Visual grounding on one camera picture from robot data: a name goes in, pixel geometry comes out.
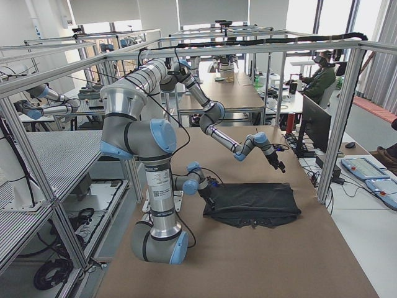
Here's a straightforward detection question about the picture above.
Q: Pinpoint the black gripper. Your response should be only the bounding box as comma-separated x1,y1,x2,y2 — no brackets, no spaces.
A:
198,186,215,207
265,151,286,173

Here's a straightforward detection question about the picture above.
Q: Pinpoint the black graphic t-shirt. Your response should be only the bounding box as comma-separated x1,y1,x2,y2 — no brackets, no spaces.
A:
203,183,301,228

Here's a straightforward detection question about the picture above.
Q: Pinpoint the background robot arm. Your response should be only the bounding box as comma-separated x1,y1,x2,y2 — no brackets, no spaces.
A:
14,84,81,120

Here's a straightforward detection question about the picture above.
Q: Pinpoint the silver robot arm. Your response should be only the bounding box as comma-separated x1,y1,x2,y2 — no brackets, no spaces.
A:
161,62,285,173
100,59,210,264

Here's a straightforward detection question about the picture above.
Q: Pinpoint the black power strip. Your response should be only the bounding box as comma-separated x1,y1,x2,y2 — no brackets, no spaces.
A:
284,133,307,158

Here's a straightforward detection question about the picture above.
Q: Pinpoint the black Huawei monitor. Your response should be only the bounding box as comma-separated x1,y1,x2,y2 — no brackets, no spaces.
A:
297,96,331,153

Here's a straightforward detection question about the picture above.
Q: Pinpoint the black computer mouse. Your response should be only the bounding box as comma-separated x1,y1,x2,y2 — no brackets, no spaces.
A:
345,142,356,149

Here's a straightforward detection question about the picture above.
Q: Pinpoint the blue teach pendant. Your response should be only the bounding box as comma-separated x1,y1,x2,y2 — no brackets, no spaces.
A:
341,158,390,181
365,179,397,210

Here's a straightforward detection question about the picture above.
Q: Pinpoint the person wearing VR headset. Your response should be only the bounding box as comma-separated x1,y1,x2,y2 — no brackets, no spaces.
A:
299,50,336,104

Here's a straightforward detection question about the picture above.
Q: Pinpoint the striped grey work table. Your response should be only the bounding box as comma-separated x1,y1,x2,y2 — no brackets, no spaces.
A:
1,130,102,272

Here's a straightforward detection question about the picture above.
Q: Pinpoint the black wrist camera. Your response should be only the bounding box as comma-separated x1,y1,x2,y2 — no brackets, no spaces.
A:
207,176,221,187
273,143,290,151

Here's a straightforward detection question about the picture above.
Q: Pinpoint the aluminium frame post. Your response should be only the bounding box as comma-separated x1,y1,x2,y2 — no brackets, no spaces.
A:
317,48,365,204

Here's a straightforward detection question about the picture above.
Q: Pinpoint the braided black arm cable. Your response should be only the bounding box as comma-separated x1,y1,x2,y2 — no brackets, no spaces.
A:
136,43,224,248

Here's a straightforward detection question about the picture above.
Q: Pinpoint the overhead black cable conduit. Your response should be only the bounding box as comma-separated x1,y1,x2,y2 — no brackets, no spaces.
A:
173,32,368,50

